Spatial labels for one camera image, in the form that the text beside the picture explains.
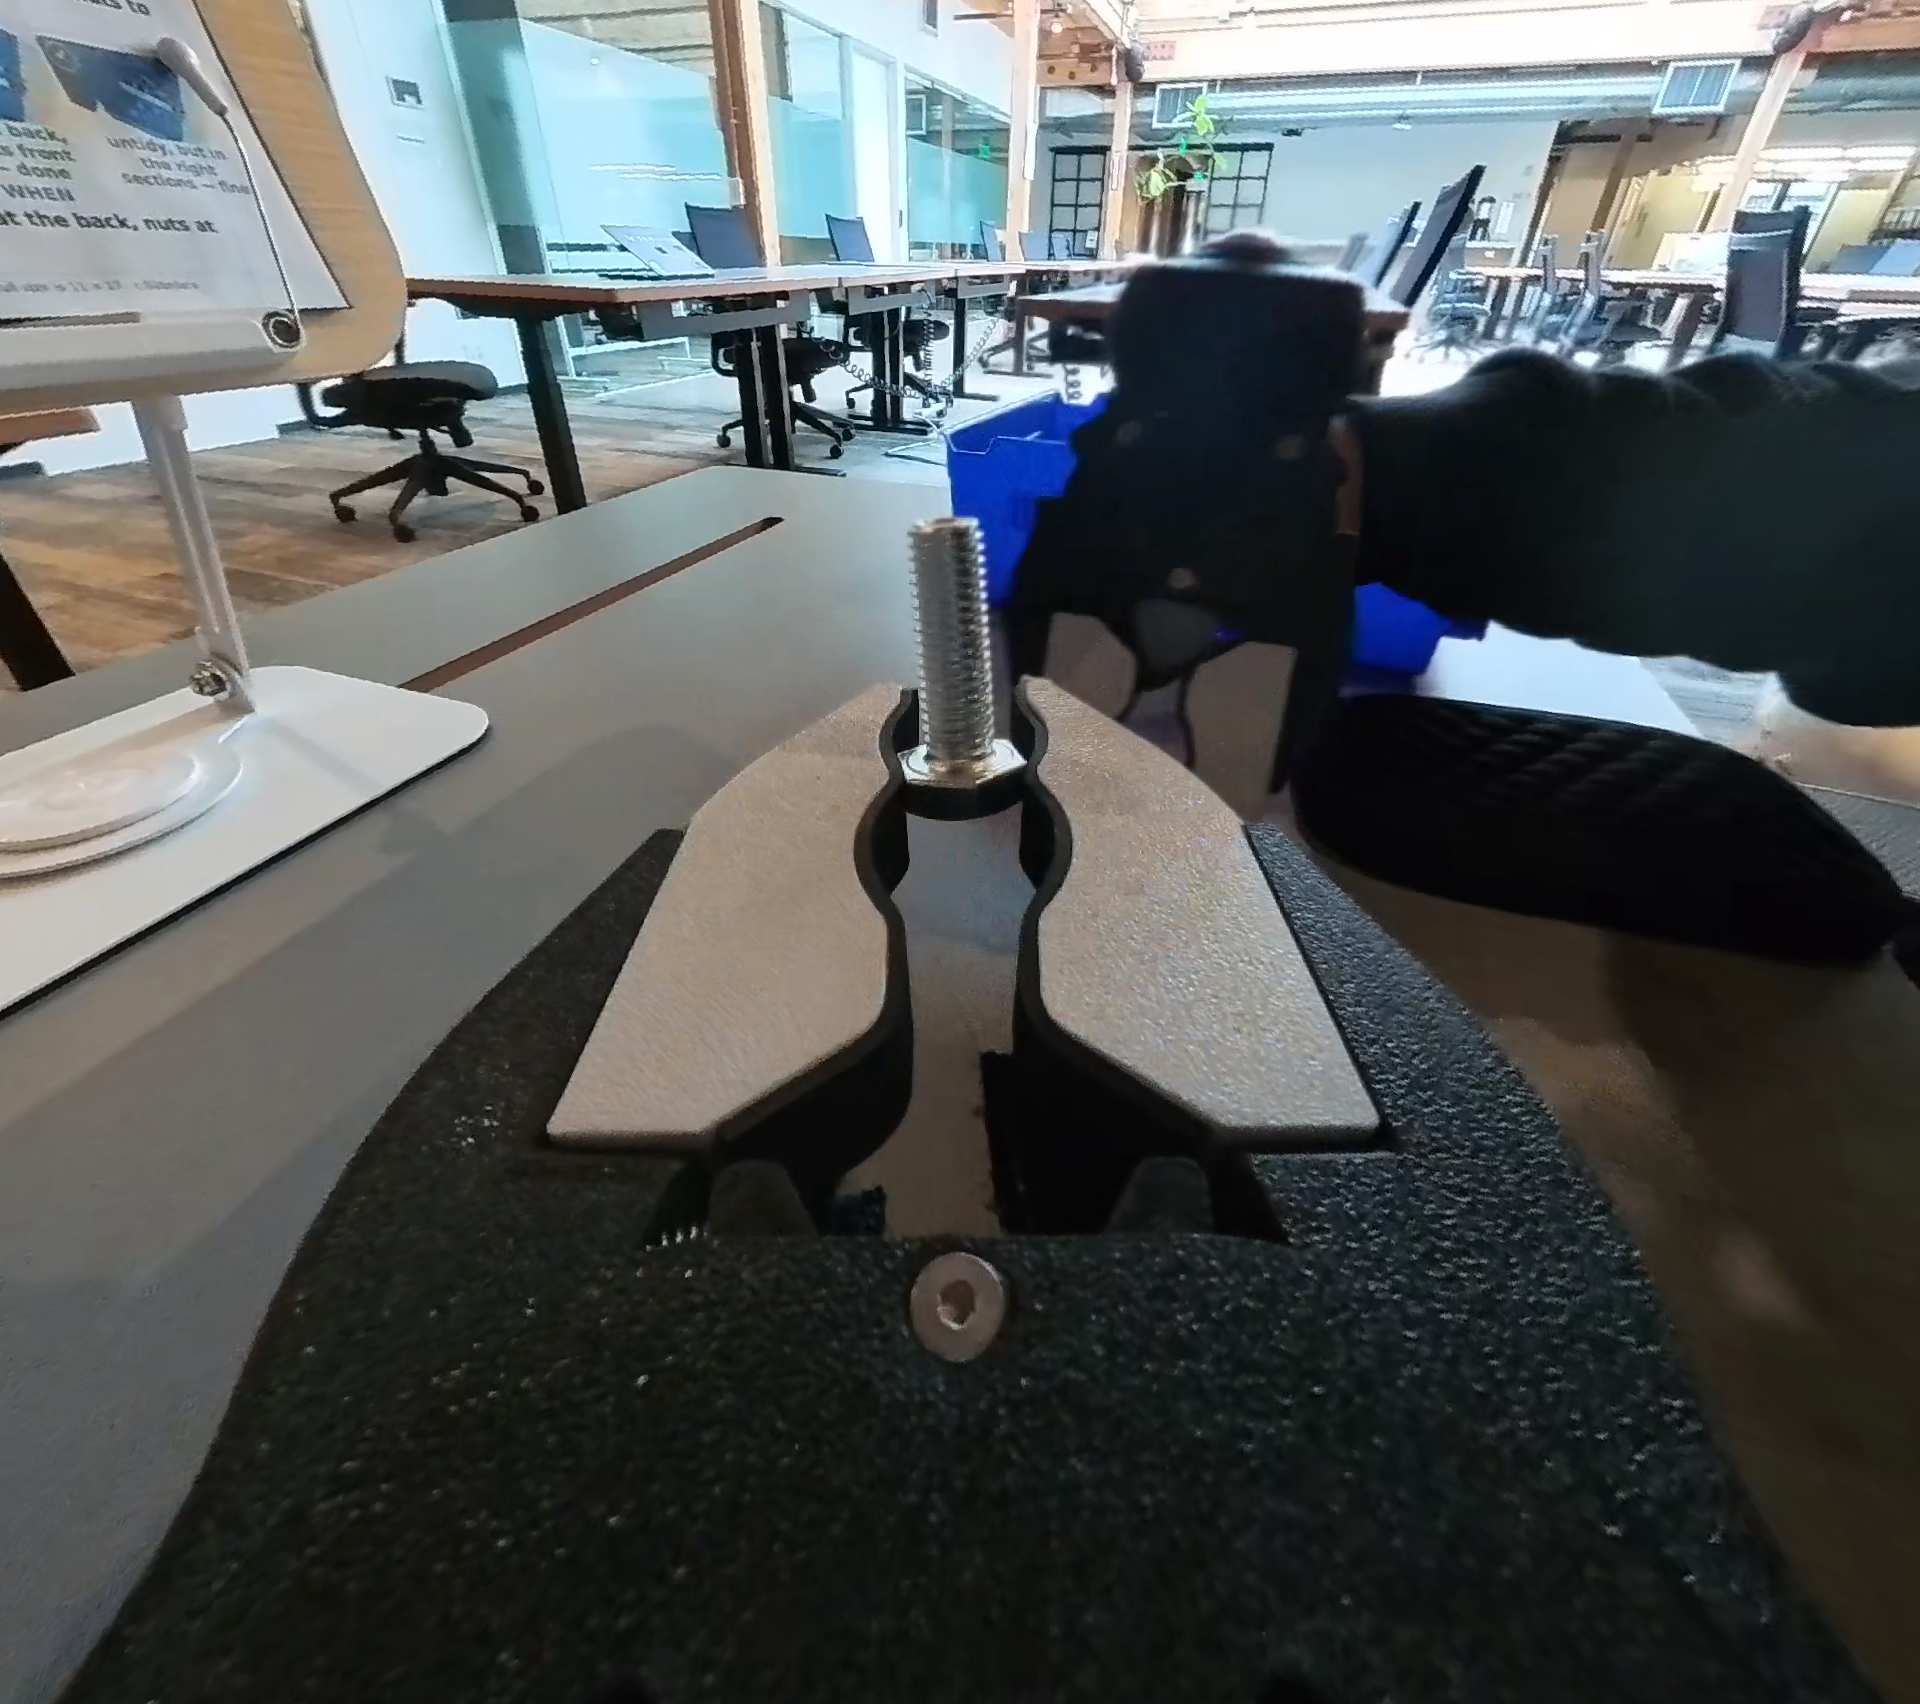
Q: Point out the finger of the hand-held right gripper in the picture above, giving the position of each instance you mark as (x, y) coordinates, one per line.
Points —
(1088, 662)
(1246, 720)

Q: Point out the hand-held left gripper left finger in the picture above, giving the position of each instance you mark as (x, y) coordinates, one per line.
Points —
(750, 953)

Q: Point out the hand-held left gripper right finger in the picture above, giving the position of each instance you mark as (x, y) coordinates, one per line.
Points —
(1183, 953)

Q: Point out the silver hex bolt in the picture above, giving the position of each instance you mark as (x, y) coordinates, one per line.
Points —
(949, 639)

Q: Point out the blue plastic bin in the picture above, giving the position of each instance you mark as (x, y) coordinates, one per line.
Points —
(1006, 488)

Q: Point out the black computer monitor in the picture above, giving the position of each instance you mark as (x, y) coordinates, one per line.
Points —
(1440, 227)

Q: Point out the green potted plant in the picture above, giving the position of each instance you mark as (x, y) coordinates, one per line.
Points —
(1193, 138)

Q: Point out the dark blue office chair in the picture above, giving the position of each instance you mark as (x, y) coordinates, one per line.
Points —
(852, 237)
(727, 232)

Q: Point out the white document stand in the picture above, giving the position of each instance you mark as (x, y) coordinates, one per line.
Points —
(345, 743)

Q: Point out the wooden desk with black legs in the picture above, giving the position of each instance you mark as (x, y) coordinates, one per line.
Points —
(1649, 282)

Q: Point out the black office chair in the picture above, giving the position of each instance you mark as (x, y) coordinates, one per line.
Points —
(421, 383)
(1764, 264)

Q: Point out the silver laptop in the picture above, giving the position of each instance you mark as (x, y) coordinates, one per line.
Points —
(659, 252)

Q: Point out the long wooden desk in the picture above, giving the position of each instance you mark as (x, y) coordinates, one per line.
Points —
(600, 286)

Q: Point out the wooden backing board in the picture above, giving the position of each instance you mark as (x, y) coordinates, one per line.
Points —
(269, 10)

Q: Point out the printed instruction sheet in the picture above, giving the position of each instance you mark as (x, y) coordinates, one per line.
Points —
(90, 84)

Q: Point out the white wall vent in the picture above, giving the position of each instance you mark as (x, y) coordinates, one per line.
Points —
(1694, 90)

